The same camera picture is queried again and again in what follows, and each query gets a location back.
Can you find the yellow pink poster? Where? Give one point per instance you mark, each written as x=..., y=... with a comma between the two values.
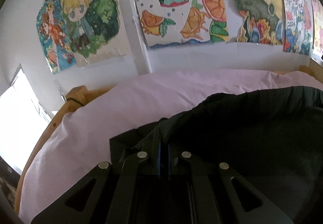
x=318, y=25

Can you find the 2024 collage poster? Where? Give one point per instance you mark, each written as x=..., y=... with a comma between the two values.
x=298, y=27

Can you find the anime girl drawing poster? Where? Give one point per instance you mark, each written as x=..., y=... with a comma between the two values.
x=81, y=32

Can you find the fruit juice drawing poster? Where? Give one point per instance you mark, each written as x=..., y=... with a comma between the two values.
x=177, y=22

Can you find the wooden bed frame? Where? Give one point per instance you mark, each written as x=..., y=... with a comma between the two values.
x=50, y=133

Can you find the pink bed sheet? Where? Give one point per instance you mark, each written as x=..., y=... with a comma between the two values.
x=126, y=113

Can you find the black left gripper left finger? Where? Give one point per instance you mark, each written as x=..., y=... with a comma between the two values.
x=104, y=195

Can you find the bright window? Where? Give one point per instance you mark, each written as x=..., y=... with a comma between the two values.
x=23, y=121

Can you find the black puffer jacket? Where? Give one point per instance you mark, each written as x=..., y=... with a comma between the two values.
x=272, y=137

